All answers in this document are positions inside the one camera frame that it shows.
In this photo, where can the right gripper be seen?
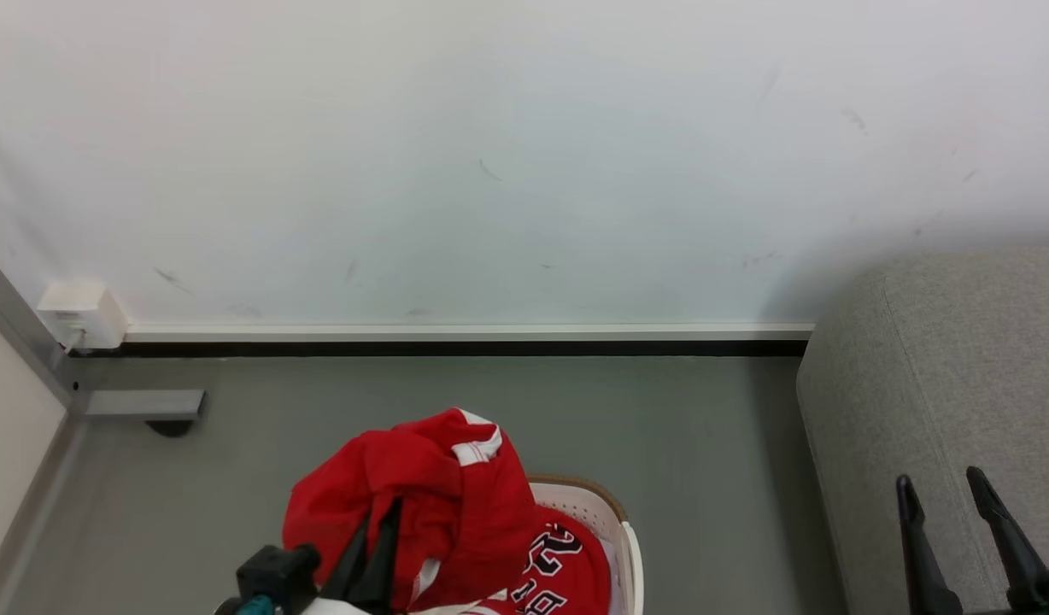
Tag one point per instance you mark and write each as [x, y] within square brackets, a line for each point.
[1047, 594]

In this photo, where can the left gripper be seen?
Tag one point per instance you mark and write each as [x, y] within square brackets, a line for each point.
[277, 574]

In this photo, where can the red basketball jersey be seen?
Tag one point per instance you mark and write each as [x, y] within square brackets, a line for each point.
[456, 512]

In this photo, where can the white perforated laundry basket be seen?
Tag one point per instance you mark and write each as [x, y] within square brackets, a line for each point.
[601, 512]

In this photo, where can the grey fabric sofa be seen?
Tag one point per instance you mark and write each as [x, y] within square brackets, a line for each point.
[960, 384]

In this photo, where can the white and black baseboard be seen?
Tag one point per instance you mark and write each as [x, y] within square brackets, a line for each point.
[456, 339]

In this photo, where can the beige partition panel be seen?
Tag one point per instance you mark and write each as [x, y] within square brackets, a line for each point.
[8, 444]

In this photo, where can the black frame foot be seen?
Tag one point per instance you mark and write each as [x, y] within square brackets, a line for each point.
[171, 426]

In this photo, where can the grey metal frame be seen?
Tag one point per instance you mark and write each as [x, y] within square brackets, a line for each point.
[106, 403]

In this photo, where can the white wall outlet box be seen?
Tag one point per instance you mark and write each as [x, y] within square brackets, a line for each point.
[82, 314]

